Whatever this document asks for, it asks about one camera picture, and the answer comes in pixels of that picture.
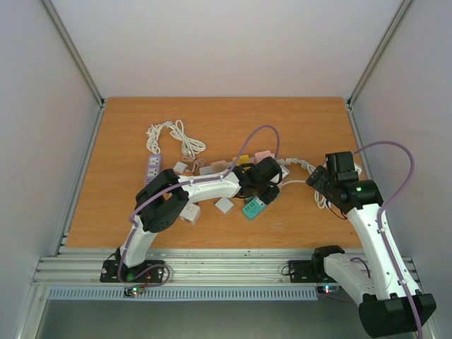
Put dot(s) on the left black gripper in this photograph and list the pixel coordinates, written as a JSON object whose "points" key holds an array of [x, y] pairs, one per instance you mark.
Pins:
{"points": [[268, 199]]}

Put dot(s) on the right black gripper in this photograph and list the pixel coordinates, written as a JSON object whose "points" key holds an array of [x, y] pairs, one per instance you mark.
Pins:
{"points": [[318, 175]]}

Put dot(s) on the pink cube adapter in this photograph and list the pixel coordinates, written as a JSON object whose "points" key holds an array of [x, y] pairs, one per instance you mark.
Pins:
{"points": [[262, 155]]}

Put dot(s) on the yellow cube adapter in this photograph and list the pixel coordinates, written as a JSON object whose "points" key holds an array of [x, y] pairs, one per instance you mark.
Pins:
{"points": [[242, 160]]}

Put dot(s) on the teal power strip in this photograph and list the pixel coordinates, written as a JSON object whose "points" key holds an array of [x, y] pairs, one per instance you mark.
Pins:
{"points": [[253, 208]]}

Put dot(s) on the white plug of long strip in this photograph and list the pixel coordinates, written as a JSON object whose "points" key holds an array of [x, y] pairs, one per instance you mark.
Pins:
{"points": [[358, 168]]}

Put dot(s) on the small white square charger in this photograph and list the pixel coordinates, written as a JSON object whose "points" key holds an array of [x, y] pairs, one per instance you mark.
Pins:
{"points": [[224, 205]]}

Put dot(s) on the peach cube adapter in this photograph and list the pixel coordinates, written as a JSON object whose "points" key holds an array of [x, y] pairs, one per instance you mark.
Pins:
{"points": [[219, 166]]}

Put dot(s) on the white multicolour power strip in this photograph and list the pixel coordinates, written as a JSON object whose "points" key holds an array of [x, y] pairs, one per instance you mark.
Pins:
{"points": [[207, 170]]}

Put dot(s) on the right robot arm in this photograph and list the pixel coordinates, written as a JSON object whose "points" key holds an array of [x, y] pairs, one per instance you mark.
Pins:
{"points": [[389, 300]]}

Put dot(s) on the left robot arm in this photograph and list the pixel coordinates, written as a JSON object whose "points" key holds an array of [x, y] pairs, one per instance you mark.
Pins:
{"points": [[159, 204]]}

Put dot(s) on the white cube adapter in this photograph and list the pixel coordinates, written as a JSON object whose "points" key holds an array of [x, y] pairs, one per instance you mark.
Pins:
{"points": [[190, 213]]}

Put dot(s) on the purple power strip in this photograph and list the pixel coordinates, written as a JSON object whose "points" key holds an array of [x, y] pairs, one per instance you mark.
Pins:
{"points": [[153, 168]]}

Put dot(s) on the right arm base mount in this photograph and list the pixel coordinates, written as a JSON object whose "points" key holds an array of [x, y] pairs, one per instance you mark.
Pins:
{"points": [[299, 271]]}

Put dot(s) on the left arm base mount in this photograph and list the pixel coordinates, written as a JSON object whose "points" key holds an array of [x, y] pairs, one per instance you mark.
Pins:
{"points": [[147, 272]]}

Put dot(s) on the grey slotted cable duct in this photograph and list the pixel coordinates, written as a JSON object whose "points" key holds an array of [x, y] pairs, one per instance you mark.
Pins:
{"points": [[186, 294]]}

